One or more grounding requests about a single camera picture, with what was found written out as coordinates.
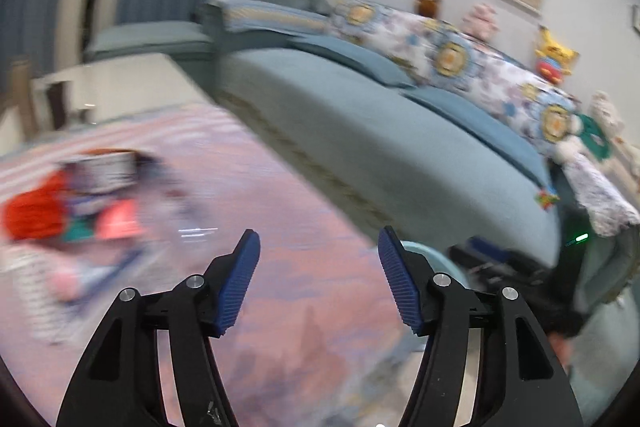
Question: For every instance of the brown monkey plush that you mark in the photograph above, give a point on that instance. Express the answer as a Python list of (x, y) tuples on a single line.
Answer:
[(428, 8)]

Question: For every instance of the floral back cushion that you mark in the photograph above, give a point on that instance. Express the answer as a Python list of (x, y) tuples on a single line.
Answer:
[(436, 54)]

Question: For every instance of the red plastic bag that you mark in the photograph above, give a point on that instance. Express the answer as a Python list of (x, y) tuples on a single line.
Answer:
[(37, 214)]

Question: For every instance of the white teddy bear green shirt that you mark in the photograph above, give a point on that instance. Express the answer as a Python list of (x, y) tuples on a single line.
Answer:
[(598, 135)]

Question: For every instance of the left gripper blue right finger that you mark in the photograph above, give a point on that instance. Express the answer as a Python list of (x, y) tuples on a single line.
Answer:
[(521, 381)]

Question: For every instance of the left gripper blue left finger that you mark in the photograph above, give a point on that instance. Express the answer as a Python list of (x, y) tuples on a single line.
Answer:
[(117, 379)]

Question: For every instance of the light blue perforated trash basket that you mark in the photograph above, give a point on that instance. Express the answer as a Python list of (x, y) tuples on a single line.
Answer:
[(439, 262)]

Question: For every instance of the pink floral table cloth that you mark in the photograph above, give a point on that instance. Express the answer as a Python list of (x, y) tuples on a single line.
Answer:
[(318, 341)]

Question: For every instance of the person right hand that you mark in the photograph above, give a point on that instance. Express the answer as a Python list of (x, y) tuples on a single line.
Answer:
[(563, 349)]

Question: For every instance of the pink plastic bag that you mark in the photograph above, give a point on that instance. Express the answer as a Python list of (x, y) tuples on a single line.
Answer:
[(120, 221)]

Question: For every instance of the pink pig plush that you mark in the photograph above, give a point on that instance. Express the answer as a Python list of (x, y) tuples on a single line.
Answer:
[(480, 23)]

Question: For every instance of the colourful rubiks cube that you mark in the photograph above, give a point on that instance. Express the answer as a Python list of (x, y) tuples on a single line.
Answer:
[(546, 199)]

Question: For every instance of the yellow pikachu plush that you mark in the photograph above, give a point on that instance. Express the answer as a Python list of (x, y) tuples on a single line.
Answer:
[(554, 61)]

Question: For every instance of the teal small container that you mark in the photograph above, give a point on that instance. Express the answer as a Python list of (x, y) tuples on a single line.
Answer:
[(78, 231)]

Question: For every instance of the white lace armrest cloth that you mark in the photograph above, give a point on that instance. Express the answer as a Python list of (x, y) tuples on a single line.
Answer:
[(609, 211)]

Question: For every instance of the teal fabric sofa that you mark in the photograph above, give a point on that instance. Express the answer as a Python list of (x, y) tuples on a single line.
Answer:
[(433, 165)]

